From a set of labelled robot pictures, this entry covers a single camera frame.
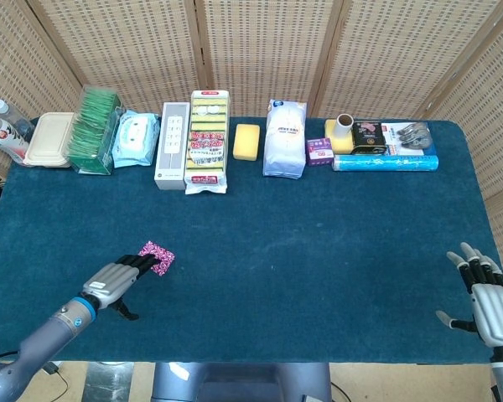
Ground beige lunch box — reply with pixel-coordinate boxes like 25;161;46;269
23;111;75;169

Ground blue cling film roll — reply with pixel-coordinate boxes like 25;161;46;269
331;153;440;173

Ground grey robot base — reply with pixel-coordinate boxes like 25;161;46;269
151;362;333;402

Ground light blue wet wipes pack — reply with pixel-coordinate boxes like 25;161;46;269
111;109;161;169

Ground white paper bag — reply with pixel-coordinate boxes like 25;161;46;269
262;98;309;180

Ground clear bottle white cap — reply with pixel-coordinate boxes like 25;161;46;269
0;99;37;143

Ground white lint roller roll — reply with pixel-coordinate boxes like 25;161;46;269
334;113;355;142

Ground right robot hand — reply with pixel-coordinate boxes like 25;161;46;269
434;241;503;351

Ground dark blue table cloth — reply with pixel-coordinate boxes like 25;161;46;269
0;116;503;364

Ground shiny metal table leg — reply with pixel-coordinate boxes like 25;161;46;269
83;362;135;402

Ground small purple box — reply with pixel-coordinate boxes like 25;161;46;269
305;137;335;167

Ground white labelled drink bottle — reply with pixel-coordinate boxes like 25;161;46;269
0;111;30;164

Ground pink patterned card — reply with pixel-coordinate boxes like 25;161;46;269
137;240;176;277

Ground clear box green tea bags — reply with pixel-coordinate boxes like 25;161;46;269
65;85;125;176

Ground black tin can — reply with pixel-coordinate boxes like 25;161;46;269
350;121;388;156

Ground white power strip box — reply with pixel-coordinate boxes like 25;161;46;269
153;101;192;192

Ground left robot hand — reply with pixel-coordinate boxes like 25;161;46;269
81;253;161;322

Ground yellow sponge multipack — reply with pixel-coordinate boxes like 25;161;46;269
183;89;231;196

